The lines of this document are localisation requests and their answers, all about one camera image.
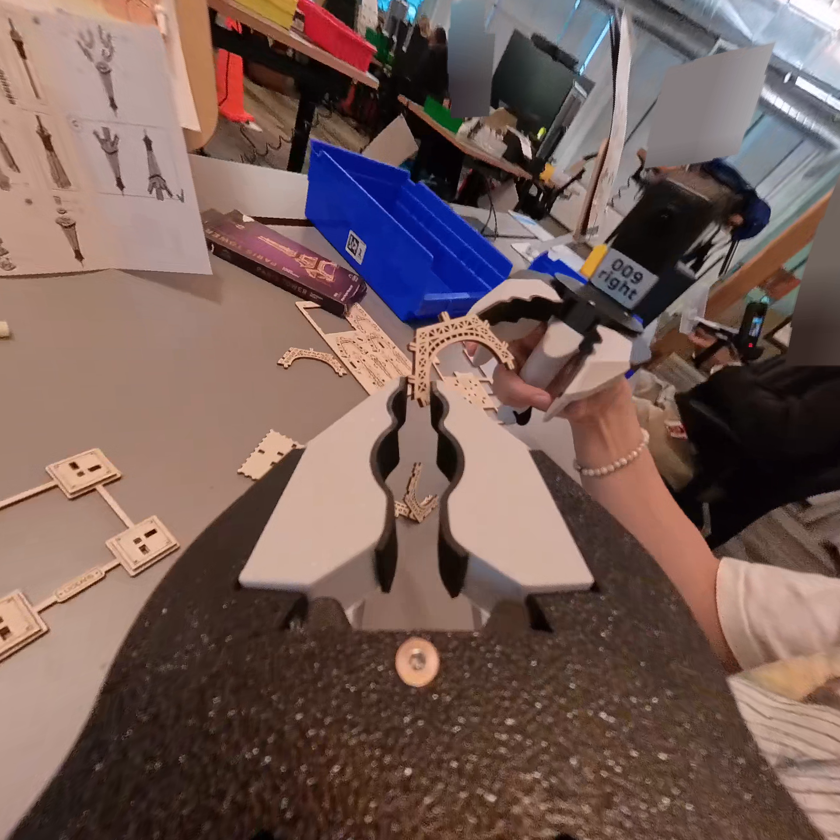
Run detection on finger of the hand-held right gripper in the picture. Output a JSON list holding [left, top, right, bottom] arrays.
[[467, 276, 565, 316], [487, 297, 577, 329]]

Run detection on dark blue jacket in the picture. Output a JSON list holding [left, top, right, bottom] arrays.
[[702, 159, 773, 242]]

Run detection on wooden lattice parts sheet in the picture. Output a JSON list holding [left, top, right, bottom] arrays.
[[451, 369, 501, 416]]

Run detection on small blue plastic bin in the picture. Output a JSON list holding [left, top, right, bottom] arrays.
[[528, 251, 592, 284]]

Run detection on green plastic bin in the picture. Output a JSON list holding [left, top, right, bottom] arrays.
[[423, 95, 464, 132]]

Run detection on black monitor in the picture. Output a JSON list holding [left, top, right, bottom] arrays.
[[491, 29, 595, 132]]

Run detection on white paper sheet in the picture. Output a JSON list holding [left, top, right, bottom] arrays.
[[156, 0, 202, 132]]

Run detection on yellow plastic bin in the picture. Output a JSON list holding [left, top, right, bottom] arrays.
[[241, 0, 301, 28]]

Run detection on person's printed white shirt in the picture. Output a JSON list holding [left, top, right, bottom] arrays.
[[715, 558, 840, 840]]

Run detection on grey desk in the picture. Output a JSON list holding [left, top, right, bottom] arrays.
[[0, 154, 581, 840]]

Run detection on square wooden platform with holes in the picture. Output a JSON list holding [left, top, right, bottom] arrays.
[[238, 430, 307, 482]]

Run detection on dark purple puzzle box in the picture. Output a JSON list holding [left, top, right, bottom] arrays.
[[200, 210, 368, 318]]

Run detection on wooden lattice arch piece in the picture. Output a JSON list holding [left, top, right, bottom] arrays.
[[277, 346, 348, 379], [408, 313, 517, 406]]

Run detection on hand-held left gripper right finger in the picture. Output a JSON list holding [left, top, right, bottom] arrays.
[[430, 384, 595, 610]]

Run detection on small wooden arch piece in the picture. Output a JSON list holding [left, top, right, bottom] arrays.
[[394, 462, 439, 524]]

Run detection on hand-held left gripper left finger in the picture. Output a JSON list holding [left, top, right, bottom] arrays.
[[238, 381, 411, 603]]

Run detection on hanging printed paper sheet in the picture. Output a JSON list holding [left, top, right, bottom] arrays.
[[576, 12, 635, 238]]

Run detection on wooden tower parts sheet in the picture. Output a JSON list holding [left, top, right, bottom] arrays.
[[295, 301, 421, 396]]

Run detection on wooden four-square frame piece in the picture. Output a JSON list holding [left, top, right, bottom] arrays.
[[0, 448, 180, 661]]

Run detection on red plastic bin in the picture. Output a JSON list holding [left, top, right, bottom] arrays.
[[295, 0, 396, 71]]

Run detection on black camera device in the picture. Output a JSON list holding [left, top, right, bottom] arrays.
[[740, 302, 770, 352]]

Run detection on long work table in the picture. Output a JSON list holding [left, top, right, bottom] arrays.
[[210, 0, 382, 173]]

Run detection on wooden partition panel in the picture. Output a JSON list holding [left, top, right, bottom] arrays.
[[150, 0, 219, 153]]

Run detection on person's right forearm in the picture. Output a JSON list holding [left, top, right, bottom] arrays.
[[572, 420, 746, 673]]

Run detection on paper instruction sheet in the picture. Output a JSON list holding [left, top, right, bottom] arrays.
[[0, 5, 214, 277]]

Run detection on person's right hand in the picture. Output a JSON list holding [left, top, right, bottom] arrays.
[[463, 325, 636, 438]]

